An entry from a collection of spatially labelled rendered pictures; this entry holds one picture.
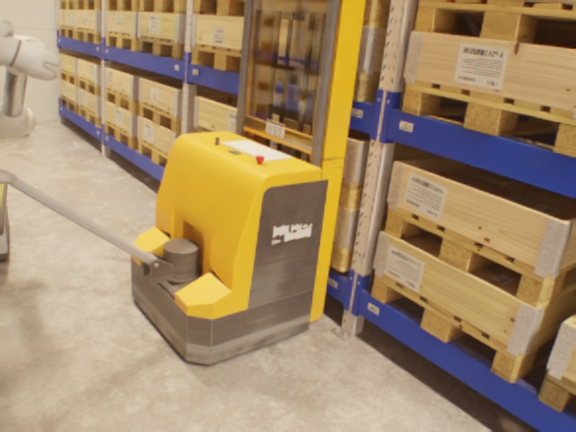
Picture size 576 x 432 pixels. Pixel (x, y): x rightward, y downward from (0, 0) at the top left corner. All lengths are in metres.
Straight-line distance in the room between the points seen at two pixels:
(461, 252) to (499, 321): 0.31
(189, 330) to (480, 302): 1.22
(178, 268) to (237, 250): 0.40
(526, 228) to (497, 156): 0.28
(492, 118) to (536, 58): 0.26
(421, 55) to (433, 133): 0.32
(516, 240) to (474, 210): 0.21
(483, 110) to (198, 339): 1.50
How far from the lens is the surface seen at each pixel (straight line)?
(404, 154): 2.65
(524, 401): 2.18
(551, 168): 1.89
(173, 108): 4.02
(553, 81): 1.87
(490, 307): 2.08
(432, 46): 2.14
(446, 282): 2.18
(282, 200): 2.14
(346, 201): 2.47
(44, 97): 7.75
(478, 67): 2.01
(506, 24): 1.98
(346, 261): 2.57
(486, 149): 2.00
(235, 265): 2.13
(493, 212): 2.00
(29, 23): 7.64
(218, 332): 2.25
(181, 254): 2.37
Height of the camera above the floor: 1.45
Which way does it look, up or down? 20 degrees down
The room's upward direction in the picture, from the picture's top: 6 degrees clockwise
